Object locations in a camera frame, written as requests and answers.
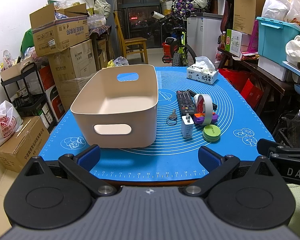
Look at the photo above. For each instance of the black marker pen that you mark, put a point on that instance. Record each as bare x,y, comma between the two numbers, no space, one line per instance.
192,93

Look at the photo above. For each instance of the tall brown cardboard box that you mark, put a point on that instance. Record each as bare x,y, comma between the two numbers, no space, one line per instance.
245,14

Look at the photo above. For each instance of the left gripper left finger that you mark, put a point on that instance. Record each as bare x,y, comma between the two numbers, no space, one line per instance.
78,168

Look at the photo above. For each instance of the beige plastic storage bin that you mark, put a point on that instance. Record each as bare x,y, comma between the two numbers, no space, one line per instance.
117,108

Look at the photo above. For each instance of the silver key with ring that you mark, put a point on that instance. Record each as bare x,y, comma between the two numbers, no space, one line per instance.
172,119

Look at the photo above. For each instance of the yellow oil jug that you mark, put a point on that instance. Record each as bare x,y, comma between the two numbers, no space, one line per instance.
111,64

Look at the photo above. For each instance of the white usb charger plug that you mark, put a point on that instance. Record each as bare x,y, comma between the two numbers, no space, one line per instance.
187,125

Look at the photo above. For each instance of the white double-sided tape roll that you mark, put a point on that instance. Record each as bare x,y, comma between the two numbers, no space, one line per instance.
203,103

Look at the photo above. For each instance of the blue silicone baking mat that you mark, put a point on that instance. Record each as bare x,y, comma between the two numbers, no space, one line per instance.
170,157

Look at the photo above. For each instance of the white red plastic bag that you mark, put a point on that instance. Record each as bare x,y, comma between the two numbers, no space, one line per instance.
10,121

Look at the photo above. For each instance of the green white product box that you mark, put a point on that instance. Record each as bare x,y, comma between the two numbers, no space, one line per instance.
236,42

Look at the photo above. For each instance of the black green bicycle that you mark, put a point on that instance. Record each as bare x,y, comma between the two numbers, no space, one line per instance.
176,50

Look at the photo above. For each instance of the open top cardboard box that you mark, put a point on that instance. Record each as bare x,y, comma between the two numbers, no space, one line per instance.
57,30

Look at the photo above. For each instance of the white chest freezer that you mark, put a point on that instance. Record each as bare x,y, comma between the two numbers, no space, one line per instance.
203,31

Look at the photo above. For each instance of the white tissue pack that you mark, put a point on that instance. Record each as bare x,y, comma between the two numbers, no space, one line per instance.
202,70

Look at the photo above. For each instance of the red white appliance box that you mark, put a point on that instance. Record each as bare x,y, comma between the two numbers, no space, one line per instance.
51,91

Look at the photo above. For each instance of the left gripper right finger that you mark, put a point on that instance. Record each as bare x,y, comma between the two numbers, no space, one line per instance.
219,168

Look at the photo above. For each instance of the large stacked cardboard box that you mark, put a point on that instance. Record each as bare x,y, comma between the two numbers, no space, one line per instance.
71,70

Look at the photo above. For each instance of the red gift box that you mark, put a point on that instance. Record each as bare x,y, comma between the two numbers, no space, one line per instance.
252,91

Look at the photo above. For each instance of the teal plastic storage crate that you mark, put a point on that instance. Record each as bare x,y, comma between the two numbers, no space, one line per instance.
273,35

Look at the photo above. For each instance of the black tv remote control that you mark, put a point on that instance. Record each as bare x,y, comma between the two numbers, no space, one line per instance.
185,103

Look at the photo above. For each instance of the black metal shelf rack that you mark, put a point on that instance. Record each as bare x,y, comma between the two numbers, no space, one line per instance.
26,102

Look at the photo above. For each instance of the wooden chair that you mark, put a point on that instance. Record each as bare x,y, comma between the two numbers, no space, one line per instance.
130,46

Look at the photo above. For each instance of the cardboard box on floor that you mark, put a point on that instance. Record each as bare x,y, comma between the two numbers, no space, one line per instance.
26,142

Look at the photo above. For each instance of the knotted clear plastic bag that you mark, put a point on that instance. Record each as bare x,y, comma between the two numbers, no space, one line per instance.
121,61

